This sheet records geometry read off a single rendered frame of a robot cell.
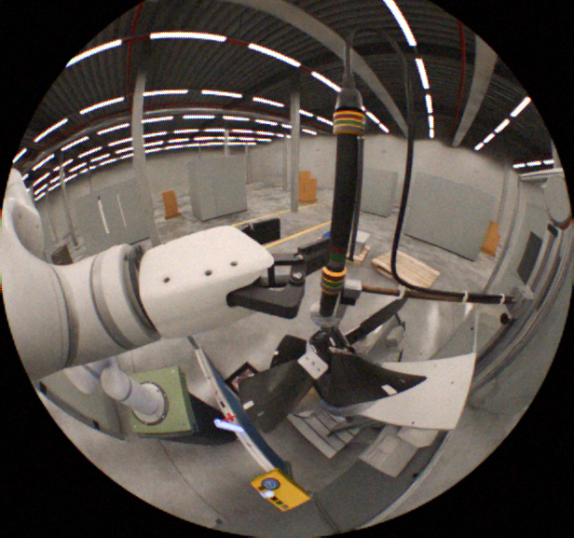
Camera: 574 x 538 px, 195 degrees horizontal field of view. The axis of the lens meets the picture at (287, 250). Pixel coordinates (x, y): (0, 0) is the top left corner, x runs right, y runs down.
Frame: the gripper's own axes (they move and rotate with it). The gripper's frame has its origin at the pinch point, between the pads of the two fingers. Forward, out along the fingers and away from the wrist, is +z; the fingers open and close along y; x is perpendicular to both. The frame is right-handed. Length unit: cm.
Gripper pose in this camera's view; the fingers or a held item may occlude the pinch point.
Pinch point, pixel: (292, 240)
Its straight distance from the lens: 19.2
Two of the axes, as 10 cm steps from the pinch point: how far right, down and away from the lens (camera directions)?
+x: 0.0, -8.8, -4.7
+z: 7.9, -2.9, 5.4
